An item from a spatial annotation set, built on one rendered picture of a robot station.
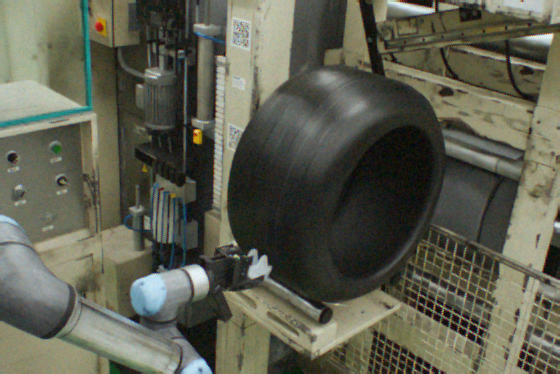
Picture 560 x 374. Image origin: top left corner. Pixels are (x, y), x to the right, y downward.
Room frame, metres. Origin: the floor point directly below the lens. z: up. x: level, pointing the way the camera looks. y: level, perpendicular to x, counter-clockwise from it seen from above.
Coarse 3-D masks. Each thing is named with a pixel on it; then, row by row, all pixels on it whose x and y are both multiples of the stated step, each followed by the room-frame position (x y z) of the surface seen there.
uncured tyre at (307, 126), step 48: (288, 96) 1.48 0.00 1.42; (336, 96) 1.43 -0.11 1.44; (384, 96) 1.45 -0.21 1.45; (240, 144) 1.44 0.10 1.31; (288, 144) 1.36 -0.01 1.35; (336, 144) 1.33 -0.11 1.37; (384, 144) 1.79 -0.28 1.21; (432, 144) 1.56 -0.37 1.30; (240, 192) 1.39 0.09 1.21; (288, 192) 1.30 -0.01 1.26; (336, 192) 1.31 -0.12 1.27; (384, 192) 1.75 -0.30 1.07; (432, 192) 1.59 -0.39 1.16; (240, 240) 1.41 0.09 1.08; (288, 240) 1.28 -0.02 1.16; (336, 240) 1.69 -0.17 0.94; (384, 240) 1.65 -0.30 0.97; (336, 288) 1.34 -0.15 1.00
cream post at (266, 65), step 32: (256, 0) 1.67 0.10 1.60; (288, 0) 1.74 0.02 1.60; (256, 32) 1.67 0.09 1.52; (288, 32) 1.74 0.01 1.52; (256, 64) 1.67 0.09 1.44; (288, 64) 1.75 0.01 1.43; (224, 96) 1.75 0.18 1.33; (256, 96) 1.67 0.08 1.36; (224, 128) 1.75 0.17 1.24; (224, 160) 1.74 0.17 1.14; (224, 192) 1.74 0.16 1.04; (224, 224) 1.74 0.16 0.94; (224, 352) 1.72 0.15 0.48; (256, 352) 1.71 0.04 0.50
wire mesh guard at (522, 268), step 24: (456, 240) 1.65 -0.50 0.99; (504, 264) 1.55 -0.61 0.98; (408, 288) 1.75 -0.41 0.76; (480, 288) 1.59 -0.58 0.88; (528, 312) 1.49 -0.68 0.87; (552, 312) 1.45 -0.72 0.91; (456, 336) 1.62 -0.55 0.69; (336, 360) 1.93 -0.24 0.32; (432, 360) 1.66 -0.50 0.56; (456, 360) 1.61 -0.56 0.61; (480, 360) 1.55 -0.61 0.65; (504, 360) 1.51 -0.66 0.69
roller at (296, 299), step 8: (264, 280) 1.50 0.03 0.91; (272, 280) 1.49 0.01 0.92; (272, 288) 1.47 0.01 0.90; (280, 288) 1.46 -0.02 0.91; (288, 288) 1.45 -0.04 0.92; (280, 296) 1.45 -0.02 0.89; (288, 296) 1.43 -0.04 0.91; (296, 296) 1.42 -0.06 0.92; (296, 304) 1.41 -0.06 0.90; (304, 304) 1.40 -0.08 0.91; (312, 304) 1.39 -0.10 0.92; (320, 304) 1.39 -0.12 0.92; (304, 312) 1.39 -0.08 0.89; (312, 312) 1.37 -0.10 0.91; (320, 312) 1.36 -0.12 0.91; (328, 312) 1.37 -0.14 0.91; (320, 320) 1.35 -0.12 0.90; (328, 320) 1.37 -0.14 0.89
